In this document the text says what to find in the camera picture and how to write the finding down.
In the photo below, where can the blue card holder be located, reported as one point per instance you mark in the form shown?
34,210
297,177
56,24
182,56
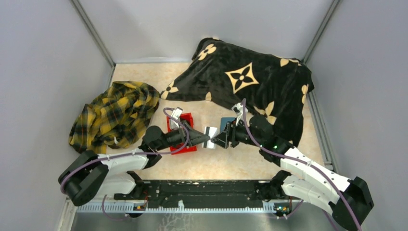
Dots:
224,121

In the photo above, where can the aluminium front rail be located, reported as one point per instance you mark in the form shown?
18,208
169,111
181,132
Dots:
138,206

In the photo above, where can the red plastic bin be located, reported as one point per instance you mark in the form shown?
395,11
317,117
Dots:
189,119

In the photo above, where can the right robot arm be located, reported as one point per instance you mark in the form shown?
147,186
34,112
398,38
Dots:
348,201

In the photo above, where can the silver magnetic stripe card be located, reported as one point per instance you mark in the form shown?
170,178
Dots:
211,132

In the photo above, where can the black floral blanket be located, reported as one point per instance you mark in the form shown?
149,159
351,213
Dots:
224,73

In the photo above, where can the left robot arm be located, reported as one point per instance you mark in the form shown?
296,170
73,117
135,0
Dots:
94,175

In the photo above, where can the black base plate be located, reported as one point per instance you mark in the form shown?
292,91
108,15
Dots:
203,194

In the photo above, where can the yellow plaid shirt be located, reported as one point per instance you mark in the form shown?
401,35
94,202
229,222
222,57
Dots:
115,119

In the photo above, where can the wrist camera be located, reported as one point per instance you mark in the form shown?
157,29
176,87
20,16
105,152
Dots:
238,110
175,118

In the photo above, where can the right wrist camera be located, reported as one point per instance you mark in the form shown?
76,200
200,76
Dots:
238,110

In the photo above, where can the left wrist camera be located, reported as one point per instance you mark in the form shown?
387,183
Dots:
175,118

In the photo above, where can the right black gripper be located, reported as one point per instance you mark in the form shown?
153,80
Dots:
230,132

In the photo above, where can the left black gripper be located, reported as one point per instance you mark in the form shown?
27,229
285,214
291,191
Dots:
196,136

